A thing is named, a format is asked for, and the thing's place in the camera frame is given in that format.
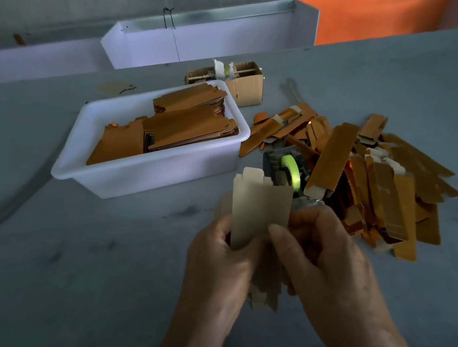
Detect green tape roll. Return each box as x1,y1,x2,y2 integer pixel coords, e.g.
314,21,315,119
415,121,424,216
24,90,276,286
279,154,305,193

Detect gold cartons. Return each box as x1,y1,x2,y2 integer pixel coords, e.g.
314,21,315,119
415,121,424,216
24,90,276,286
86,73,243,178

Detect person's left hand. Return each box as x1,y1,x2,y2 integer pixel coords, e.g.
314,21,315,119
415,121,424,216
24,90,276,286
178,210,273,345

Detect person's right hand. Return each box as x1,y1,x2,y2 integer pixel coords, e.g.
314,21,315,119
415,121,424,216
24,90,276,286
258,201,406,347

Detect black wire clip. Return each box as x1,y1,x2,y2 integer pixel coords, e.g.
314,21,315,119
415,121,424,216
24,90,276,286
162,6,179,31

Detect white plastic bin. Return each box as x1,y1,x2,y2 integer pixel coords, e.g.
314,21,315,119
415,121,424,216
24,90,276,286
49,66,255,212

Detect long white tray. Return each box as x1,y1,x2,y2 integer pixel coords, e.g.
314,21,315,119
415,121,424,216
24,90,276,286
0,30,114,96
98,0,321,87

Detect orange tray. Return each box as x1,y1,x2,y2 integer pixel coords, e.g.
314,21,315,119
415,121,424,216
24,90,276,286
295,0,458,58

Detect black tape dispenser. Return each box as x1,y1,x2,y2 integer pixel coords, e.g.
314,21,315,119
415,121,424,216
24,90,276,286
257,145,328,220

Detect small cardboard box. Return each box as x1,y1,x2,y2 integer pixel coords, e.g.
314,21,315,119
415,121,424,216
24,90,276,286
182,55,267,110

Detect stack of beige blanks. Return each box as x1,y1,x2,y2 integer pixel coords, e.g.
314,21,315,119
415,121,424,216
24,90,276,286
228,166,296,253

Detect pile of gold boxes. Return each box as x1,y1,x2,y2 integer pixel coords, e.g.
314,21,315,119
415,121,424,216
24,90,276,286
231,98,458,266

